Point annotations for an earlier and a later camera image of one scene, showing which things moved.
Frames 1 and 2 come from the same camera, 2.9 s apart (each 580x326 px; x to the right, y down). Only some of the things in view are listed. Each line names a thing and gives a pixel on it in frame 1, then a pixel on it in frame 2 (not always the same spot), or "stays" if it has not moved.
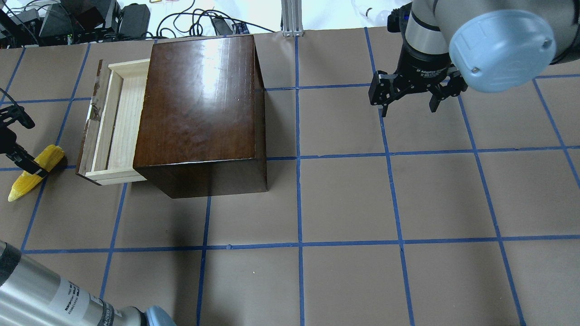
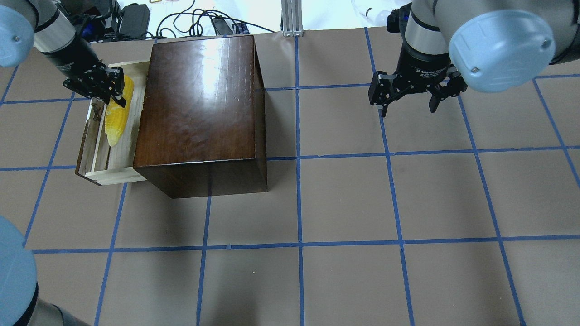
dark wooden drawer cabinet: x=201 y=129 stays
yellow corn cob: x=47 y=158 to x=116 y=115
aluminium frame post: x=292 y=18 stays
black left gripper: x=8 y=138 to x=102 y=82
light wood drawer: x=109 y=140 stays
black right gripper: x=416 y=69 stays
